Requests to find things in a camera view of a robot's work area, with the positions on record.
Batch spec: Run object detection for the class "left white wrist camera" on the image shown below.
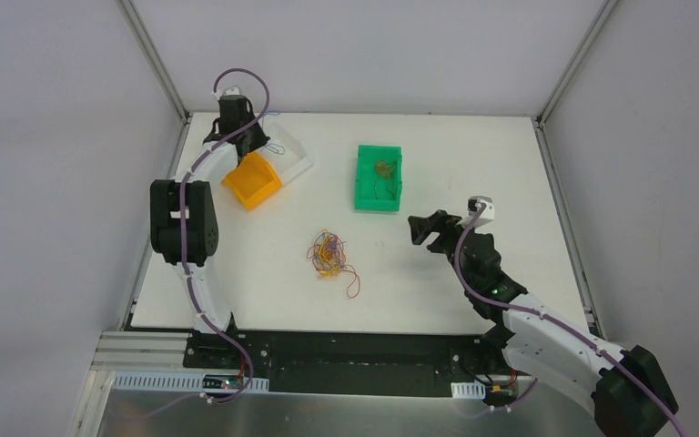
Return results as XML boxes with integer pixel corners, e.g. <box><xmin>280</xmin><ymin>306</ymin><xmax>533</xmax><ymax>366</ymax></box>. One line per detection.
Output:
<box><xmin>213</xmin><ymin>85</ymin><xmax>242</xmax><ymax>100</ymax></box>

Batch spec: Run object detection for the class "white translucent bin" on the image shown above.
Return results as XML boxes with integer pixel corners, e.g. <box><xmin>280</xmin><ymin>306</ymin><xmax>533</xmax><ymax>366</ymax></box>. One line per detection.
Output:
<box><xmin>257</xmin><ymin>122</ymin><xmax>314</xmax><ymax>185</ymax></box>

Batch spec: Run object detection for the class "left aluminium frame rail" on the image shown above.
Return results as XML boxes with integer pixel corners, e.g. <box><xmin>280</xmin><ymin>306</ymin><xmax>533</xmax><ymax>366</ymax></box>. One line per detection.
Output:
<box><xmin>116</xmin><ymin>0</ymin><xmax>189</xmax><ymax>124</ymax></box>

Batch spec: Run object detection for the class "green plastic bin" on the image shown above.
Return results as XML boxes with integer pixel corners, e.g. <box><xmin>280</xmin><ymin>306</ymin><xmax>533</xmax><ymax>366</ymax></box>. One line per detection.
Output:
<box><xmin>354</xmin><ymin>145</ymin><xmax>402</xmax><ymax>213</ymax></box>

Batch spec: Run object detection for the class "yellow plastic bin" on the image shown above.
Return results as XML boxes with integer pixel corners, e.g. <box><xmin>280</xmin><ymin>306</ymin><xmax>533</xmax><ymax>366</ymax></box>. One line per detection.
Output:
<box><xmin>221</xmin><ymin>152</ymin><xmax>283</xmax><ymax>210</ymax></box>

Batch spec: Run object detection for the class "left white cable duct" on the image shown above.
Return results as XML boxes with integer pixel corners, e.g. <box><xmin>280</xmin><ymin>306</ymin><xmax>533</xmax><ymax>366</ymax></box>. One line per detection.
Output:
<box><xmin>112</xmin><ymin>371</ymin><xmax>248</xmax><ymax>394</ymax></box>

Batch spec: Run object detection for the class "aluminium frame rail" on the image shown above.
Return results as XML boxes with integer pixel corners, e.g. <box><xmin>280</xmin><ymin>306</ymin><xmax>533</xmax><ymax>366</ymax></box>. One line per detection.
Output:
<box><xmin>116</xmin><ymin>0</ymin><xmax>189</xmax><ymax>124</ymax></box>
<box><xmin>536</xmin><ymin>0</ymin><xmax>620</xmax><ymax>127</ymax></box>

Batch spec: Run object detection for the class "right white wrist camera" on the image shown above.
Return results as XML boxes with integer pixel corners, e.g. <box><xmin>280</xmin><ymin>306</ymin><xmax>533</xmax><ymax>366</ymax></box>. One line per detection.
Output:
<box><xmin>459</xmin><ymin>196</ymin><xmax>495</xmax><ymax>228</ymax></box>

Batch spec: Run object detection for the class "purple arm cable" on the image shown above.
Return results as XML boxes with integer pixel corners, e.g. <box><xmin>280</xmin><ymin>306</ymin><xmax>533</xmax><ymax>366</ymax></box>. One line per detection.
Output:
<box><xmin>177</xmin><ymin>67</ymin><xmax>271</xmax><ymax>406</ymax></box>
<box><xmin>451</xmin><ymin>201</ymin><xmax>688</xmax><ymax>437</ymax></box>

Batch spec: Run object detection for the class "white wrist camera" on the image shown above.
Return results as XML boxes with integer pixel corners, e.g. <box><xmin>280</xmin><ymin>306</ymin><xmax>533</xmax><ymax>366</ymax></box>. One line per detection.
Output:
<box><xmin>459</xmin><ymin>196</ymin><xmax>495</xmax><ymax>228</ymax></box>
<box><xmin>213</xmin><ymin>85</ymin><xmax>242</xmax><ymax>100</ymax></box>

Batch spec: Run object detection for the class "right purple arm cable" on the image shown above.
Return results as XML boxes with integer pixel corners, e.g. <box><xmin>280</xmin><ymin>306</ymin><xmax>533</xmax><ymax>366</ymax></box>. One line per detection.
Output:
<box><xmin>451</xmin><ymin>201</ymin><xmax>688</xmax><ymax>437</ymax></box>

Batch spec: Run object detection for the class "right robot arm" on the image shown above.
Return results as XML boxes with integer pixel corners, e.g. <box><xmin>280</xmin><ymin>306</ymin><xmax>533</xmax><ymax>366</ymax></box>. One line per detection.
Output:
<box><xmin>408</xmin><ymin>208</ymin><xmax>684</xmax><ymax>436</ymax></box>

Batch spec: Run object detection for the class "right white cable duct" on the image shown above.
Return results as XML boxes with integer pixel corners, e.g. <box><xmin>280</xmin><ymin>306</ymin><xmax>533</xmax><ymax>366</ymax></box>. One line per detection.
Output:
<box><xmin>451</xmin><ymin>381</ymin><xmax>486</xmax><ymax>400</ymax></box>

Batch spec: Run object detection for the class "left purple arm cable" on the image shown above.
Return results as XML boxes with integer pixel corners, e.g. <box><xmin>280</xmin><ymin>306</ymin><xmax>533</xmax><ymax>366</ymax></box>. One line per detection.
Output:
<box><xmin>177</xmin><ymin>67</ymin><xmax>271</xmax><ymax>406</ymax></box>

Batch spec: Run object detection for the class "right aluminium frame rail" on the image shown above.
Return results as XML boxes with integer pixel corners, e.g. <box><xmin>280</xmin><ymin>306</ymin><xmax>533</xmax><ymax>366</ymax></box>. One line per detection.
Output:
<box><xmin>536</xmin><ymin>0</ymin><xmax>620</xmax><ymax>127</ymax></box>

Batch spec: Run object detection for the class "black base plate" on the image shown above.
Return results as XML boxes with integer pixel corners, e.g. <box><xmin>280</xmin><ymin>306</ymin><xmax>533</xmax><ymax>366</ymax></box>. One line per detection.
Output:
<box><xmin>183</xmin><ymin>330</ymin><xmax>511</xmax><ymax>397</ymax></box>

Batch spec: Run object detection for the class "white cable duct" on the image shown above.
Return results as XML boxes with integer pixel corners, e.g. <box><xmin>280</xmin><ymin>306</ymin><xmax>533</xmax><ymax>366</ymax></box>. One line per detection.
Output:
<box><xmin>451</xmin><ymin>381</ymin><xmax>486</xmax><ymax>400</ymax></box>
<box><xmin>112</xmin><ymin>371</ymin><xmax>248</xmax><ymax>394</ymax></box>

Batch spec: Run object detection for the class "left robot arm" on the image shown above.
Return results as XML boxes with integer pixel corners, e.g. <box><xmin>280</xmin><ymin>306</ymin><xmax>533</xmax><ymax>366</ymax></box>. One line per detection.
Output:
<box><xmin>149</xmin><ymin>93</ymin><xmax>268</xmax><ymax>369</ymax></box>

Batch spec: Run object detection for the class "orange cable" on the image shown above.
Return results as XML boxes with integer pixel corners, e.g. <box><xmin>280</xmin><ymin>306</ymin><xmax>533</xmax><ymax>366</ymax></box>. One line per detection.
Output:
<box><xmin>370</xmin><ymin>158</ymin><xmax>400</xmax><ymax>200</ymax></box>
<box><xmin>306</xmin><ymin>231</ymin><xmax>361</xmax><ymax>300</ymax></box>

